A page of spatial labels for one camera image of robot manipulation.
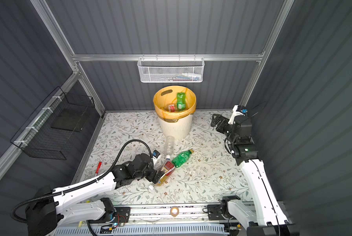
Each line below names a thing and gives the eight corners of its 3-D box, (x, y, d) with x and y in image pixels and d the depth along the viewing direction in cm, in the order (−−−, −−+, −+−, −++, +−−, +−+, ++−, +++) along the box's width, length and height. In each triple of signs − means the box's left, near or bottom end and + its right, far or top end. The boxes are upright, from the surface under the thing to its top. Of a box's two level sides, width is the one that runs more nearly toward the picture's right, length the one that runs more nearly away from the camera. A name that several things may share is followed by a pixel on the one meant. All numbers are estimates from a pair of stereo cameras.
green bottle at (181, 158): (176, 170, 91) (176, 167, 87) (170, 163, 94) (170, 160, 90) (192, 155, 97) (193, 152, 93) (187, 150, 100) (187, 146, 96)
